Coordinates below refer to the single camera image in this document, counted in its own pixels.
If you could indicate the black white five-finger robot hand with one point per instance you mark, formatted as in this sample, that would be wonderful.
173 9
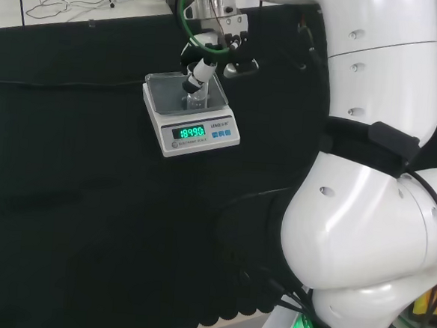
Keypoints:
227 44

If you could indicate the small clear glass beaker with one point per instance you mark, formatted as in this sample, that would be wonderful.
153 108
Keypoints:
196 99

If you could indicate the white electronic balance steel pan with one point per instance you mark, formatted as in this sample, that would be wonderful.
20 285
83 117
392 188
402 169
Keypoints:
191 128

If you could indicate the clear cloth clip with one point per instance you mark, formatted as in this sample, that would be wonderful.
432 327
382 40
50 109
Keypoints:
91 23

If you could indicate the black bench cloth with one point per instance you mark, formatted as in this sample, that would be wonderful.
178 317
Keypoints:
107 201

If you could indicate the yellow stop button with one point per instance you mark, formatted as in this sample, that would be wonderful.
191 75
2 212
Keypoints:
424 304

